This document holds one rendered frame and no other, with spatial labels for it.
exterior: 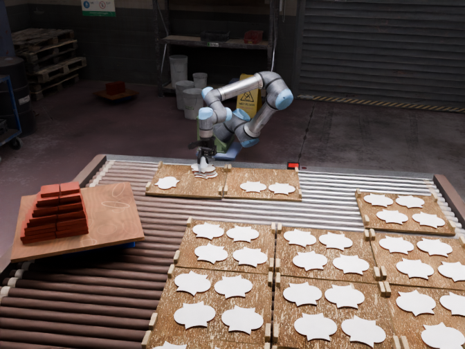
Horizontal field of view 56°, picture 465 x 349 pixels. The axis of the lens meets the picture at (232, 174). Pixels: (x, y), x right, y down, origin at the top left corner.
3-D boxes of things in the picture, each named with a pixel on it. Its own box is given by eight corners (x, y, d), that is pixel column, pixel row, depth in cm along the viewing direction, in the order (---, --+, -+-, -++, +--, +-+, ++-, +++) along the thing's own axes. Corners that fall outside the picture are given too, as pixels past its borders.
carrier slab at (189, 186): (160, 166, 264) (160, 163, 264) (228, 169, 261) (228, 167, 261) (144, 194, 233) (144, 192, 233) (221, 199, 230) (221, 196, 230)
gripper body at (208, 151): (211, 160, 243) (211, 139, 237) (197, 157, 245) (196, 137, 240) (216, 154, 249) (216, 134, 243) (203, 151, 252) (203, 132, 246)
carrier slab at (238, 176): (228, 169, 262) (228, 167, 261) (297, 172, 260) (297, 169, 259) (223, 199, 231) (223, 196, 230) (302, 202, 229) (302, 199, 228)
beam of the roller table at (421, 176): (104, 162, 284) (102, 154, 281) (436, 182, 265) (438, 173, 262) (98, 167, 276) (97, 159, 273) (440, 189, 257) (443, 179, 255)
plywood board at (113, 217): (22, 199, 207) (21, 196, 206) (129, 184, 222) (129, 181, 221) (11, 263, 165) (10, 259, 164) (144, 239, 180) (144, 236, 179)
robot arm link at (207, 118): (216, 109, 235) (203, 112, 230) (216, 129, 240) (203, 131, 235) (208, 105, 240) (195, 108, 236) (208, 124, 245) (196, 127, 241)
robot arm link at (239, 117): (231, 119, 301) (245, 106, 295) (240, 134, 297) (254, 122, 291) (221, 117, 291) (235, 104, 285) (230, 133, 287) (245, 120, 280)
